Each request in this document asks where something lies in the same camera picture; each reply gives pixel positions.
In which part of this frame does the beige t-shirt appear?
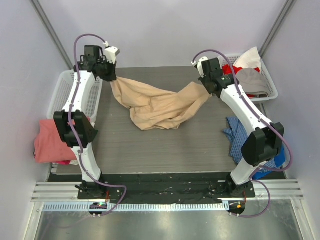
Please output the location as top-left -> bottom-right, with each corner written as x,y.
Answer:
110,77 -> 212,131

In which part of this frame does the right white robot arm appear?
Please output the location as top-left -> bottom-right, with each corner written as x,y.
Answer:
192,57 -> 284,198

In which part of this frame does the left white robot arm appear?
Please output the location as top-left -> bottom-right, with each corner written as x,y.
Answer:
53,43 -> 120,200

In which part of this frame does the red garment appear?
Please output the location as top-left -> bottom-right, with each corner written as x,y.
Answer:
222,64 -> 261,100

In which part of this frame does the grey bucket hat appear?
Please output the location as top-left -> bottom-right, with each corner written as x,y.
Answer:
236,68 -> 270,99

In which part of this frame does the white cloth in basket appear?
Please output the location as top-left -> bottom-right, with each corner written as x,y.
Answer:
233,47 -> 262,70

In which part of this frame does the left white plastic basket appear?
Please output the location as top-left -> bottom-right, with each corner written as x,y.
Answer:
46,70 -> 103,123

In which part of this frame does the white plastic basket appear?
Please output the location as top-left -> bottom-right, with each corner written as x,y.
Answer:
46,70 -> 103,123
226,54 -> 278,104

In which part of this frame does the blue checkered shirt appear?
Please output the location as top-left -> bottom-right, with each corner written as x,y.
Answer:
222,116 -> 281,173

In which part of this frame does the right white plastic basket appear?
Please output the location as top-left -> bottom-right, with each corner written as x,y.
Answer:
226,54 -> 278,104

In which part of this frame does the pink folded t-shirt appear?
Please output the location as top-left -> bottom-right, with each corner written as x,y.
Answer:
34,119 -> 77,164

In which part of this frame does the magenta and white garment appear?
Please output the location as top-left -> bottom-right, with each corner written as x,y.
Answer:
53,160 -> 79,166

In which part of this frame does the solid blue garment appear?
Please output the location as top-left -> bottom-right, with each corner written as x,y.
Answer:
252,146 -> 286,180

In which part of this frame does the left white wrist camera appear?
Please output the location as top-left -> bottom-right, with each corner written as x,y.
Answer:
103,41 -> 120,65

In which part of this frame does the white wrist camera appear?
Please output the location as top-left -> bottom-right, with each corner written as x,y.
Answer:
191,56 -> 209,78
103,41 -> 120,65

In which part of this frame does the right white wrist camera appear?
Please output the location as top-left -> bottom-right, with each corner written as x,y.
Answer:
191,56 -> 209,78

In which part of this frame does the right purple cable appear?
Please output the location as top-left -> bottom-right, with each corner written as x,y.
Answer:
191,49 -> 294,219

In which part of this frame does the purple cable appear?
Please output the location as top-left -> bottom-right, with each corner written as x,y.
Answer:
66,33 -> 128,217
191,49 -> 294,219

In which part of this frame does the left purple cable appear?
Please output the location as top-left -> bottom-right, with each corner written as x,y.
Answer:
66,33 -> 128,217

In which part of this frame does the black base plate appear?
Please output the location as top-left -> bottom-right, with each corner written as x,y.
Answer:
48,172 -> 256,205

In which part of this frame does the white slotted cable duct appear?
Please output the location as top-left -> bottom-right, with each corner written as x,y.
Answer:
42,201 -> 230,212

